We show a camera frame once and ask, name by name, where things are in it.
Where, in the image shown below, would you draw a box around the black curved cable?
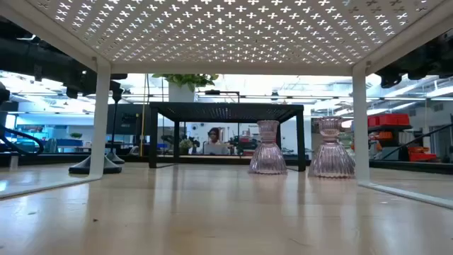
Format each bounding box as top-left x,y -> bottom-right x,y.
0,123 -> 45,156

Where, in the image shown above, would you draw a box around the red storage bins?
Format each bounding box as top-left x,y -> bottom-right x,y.
367,113 -> 411,128

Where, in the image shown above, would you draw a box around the orange storage bins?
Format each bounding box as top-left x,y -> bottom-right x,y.
408,146 -> 439,163

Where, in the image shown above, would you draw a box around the white perforated metal shelf riser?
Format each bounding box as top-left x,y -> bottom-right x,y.
0,0 -> 453,210

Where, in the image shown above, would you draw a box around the black metal shelf riser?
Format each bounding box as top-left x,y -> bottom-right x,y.
148,101 -> 307,173

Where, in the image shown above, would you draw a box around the black table edge rail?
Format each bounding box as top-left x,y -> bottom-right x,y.
0,152 -> 453,175

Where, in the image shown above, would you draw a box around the person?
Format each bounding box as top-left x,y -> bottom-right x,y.
202,127 -> 231,156

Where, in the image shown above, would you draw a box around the black monitor panel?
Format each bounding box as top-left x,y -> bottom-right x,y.
107,103 -> 151,136

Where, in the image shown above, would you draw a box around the green plant in white pot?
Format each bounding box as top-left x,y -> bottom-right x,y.
151,73 -> 220,103

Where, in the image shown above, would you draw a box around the pink ribbed glass candle holder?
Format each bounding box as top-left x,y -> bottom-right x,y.
307,116 -> 356,179
248,120 -> 288,175

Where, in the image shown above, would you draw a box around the small background potted plant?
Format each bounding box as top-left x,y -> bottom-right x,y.
178,138 -> 195,155

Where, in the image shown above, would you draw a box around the black cone-base candlestick holder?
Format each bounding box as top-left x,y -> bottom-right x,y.
105,80 -> 125,165
69,154 -> 123,175

